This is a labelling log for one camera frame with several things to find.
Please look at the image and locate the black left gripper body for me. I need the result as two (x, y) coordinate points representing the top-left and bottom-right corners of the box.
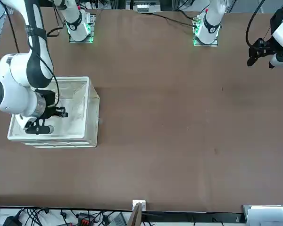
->
(258, 39), (274, 58)

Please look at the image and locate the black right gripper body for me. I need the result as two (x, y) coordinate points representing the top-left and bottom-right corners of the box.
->
(45, 91), (58, 120)

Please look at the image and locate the white folding storage box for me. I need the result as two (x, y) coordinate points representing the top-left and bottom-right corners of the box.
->
(6, 75), (101, 149)

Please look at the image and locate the orange black connector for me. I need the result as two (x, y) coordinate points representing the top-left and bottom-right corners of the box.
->
(76, 212), (95, 225)

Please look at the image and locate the white power strip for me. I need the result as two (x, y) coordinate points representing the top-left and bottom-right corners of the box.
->
(136, 4), (154, 13)

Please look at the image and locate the large black power adapter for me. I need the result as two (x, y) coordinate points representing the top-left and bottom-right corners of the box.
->
(1, 214), (23, 226)

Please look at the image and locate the white flat tray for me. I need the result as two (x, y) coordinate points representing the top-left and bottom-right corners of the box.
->
(242, 204), (283, 225)

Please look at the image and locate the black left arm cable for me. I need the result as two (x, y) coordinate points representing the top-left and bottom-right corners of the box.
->
(246, 0), (267, 48)

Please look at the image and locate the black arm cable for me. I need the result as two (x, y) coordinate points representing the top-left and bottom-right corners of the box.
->
(246, 0), (267, 48)
(23, 0), (61, 111)

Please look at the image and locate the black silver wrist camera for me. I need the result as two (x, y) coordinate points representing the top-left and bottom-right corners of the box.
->
(25, 119), (55, 135)

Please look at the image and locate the black left base cable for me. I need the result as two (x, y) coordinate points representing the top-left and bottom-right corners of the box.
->
(150, 11), (200, 29)

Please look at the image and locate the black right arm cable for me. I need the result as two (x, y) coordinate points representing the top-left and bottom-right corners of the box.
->
(23, 0), (61, 111)

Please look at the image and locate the aluminium profile post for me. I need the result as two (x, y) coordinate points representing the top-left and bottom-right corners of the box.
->
(128, 199), (147, 226)

